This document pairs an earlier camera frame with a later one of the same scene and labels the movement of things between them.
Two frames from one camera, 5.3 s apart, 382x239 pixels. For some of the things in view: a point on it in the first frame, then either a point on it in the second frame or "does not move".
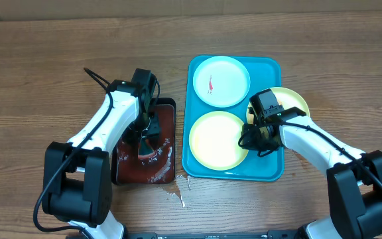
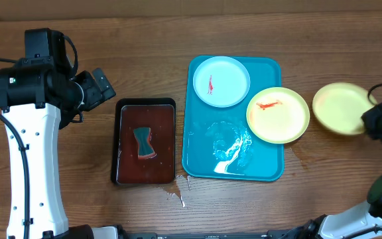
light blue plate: [221, 81] does not move
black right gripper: [253, 141] → [377, 118]
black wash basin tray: [128, 169] does not move
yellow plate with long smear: [213, 141] → [338, 108]
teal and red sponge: [145, 151] does not move
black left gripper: [154, 131] → [95, 94]
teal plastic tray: [264, 73] does not move
